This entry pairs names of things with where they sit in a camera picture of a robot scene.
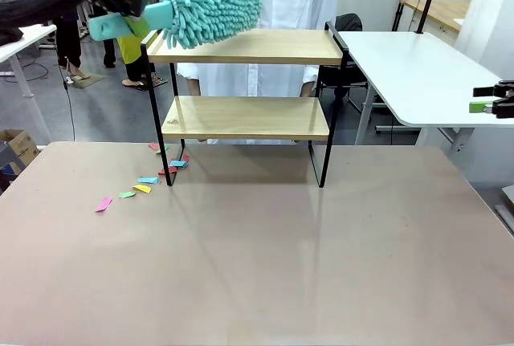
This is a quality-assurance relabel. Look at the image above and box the white desk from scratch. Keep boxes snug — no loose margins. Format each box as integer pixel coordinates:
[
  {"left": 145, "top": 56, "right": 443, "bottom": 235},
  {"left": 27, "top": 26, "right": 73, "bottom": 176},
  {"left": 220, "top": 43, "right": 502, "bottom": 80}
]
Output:
[{"left": 0, "top": 23, "right": 58, "bottom": 142}]

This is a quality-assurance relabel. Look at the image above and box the black office chair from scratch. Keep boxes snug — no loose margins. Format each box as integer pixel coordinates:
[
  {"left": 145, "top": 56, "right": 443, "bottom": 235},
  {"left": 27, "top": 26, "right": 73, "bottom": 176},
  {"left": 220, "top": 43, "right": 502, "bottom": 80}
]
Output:
[{"left": 316, "top": 12, "right": 377, "bottom": 114}]

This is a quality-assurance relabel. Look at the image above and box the white side table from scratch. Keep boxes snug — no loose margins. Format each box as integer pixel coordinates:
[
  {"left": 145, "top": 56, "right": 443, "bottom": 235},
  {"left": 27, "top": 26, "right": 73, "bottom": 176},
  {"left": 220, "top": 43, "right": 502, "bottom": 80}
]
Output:
[{"left": 336, "top": 31, "right": 514, "bottom": 158}]

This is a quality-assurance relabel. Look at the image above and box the thin black floor cable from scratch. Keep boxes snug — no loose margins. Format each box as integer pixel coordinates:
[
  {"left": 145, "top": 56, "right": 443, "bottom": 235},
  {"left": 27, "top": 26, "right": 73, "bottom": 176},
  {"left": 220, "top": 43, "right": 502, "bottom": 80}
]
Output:
[{"left": 59, "top": 60, "right": 77, "bottom": 142}]

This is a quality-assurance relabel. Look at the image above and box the person in yellow apron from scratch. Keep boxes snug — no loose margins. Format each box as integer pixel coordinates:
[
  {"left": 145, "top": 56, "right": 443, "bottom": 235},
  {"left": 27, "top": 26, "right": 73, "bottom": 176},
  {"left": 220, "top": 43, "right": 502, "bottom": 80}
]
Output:
[{"left": 115, "top": 35, "right": 156, "bottom": 92}]

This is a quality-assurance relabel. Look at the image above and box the person in dark trousers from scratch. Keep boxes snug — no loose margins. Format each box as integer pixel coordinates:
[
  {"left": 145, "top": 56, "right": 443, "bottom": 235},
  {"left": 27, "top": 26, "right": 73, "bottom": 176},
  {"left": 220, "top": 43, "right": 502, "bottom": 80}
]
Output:
[{"left": 102, "top": 39, "right": 117, "bottom": 69}]

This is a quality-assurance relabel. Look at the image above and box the black corrugated cable conduit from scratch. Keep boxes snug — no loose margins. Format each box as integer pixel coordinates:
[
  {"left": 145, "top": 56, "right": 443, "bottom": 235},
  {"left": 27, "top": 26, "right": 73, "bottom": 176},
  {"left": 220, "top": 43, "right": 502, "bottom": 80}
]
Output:
[{"left": 0, "top": 0, "right": 121, "bottom": 46}]

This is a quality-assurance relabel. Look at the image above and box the two-tier wooden shelf black frame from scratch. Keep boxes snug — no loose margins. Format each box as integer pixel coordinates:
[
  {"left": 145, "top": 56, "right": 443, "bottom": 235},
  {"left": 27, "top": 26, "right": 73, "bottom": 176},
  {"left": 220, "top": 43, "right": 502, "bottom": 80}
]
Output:
[{"left": 140, "top": 20, "right": 350, "bottom": 189}]

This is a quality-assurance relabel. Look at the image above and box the person in black clothes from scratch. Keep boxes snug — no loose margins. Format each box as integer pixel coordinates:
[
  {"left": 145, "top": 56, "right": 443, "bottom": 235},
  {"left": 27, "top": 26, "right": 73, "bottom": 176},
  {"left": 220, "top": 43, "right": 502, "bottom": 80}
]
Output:
[{"left": 51, "top": 14, "right": 92, "bottom": 82}]

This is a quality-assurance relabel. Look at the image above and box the tan floor mat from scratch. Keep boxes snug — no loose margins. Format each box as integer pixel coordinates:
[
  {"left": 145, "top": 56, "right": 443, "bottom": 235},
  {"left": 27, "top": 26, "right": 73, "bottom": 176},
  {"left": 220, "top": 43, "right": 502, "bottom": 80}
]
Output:
[{"left": 66, "top": 72, "right": 108, "bottom": 91}]

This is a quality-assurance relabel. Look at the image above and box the teal chenille duster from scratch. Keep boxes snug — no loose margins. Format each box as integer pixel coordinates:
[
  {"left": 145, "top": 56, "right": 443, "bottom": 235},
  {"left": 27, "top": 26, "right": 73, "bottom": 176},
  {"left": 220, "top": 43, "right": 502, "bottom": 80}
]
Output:
[{"left": 88, "top": 0, "right": 264, "bottom": 51}]

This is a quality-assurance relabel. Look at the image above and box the wooden background table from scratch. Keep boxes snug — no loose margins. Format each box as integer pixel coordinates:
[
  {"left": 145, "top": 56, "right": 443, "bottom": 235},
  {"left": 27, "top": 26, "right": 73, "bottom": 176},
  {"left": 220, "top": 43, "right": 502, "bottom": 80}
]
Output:
[{"left": 399, "top": 0, "right": 471, "bottom": 34}]

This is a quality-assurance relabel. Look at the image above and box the grey metal base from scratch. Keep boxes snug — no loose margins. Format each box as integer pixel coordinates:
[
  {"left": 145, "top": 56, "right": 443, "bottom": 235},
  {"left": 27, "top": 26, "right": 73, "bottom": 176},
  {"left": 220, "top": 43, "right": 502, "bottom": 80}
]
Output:
[{"left": 492, "top": 185, "right": 514, "bottom": 238}]

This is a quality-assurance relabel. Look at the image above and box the cardboard box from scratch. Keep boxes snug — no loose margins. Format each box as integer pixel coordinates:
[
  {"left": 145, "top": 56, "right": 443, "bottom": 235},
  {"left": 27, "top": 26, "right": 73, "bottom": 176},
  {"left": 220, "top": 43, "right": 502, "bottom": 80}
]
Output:
[{"left": 0, "top": 128, "right": 41, "bottom": 169}]

